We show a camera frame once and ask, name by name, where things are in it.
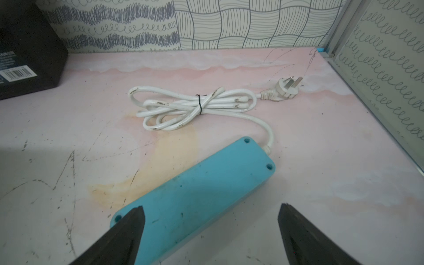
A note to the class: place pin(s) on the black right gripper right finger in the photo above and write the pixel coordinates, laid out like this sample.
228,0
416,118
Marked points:
305,244

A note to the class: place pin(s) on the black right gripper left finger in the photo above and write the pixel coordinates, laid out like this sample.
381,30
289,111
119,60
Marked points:
119,245

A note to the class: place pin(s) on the teal umbrella case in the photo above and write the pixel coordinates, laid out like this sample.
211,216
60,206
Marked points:
184,206

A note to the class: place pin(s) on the yellow black toolbox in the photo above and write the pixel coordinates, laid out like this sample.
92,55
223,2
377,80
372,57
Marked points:
33,57

